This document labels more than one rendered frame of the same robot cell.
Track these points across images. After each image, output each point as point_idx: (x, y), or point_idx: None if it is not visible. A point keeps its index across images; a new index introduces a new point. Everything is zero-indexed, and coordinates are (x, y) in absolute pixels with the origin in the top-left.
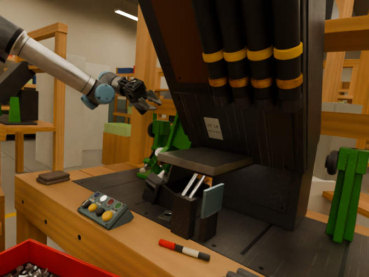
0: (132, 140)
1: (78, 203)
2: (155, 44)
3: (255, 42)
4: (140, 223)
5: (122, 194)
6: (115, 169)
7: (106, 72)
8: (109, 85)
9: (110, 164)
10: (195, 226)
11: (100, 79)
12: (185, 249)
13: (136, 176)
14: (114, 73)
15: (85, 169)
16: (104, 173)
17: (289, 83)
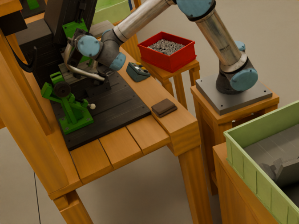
0: (56, 158)
1: (149, 83)
2: None
3: None
4: (124, 70)
5: (120, 93)
6: (102, 151)
7: (90, 35)
8: (105, 30)
9: (99, 169)
10: (102, 69)
11: (100, 42)
12: None
13: (95, 120)
14: (81, 38)
15: (134, 150)
16: (117, 140)
17: None
